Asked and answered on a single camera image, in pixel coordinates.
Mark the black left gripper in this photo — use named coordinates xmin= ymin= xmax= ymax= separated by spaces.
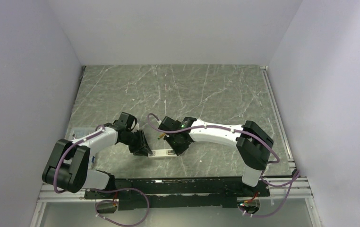
xmin=120 ymin=129 xmax=152 ymax=157

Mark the white remote control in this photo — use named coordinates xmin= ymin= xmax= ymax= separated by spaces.
xmin=148 ymin=149 xmax=177 ymax=158

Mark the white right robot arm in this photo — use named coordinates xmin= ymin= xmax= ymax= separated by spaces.
xmin=157 ymin=116 xmax=274 ymax=196

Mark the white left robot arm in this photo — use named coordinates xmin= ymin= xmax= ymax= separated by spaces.
xmin=42 ymin=112 xmax=153 ymax=199

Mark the clear plastic storage box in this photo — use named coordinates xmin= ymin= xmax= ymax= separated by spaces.
xmin=68 ymin=127 xmax=96 ymax=142

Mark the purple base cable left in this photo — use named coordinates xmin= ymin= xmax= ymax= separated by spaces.
xmin=94 ymin=188 xmax=151 ymax=227

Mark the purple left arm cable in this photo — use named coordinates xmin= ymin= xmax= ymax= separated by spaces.
xmin=52 ymin=124 xmax=106 ymax=194

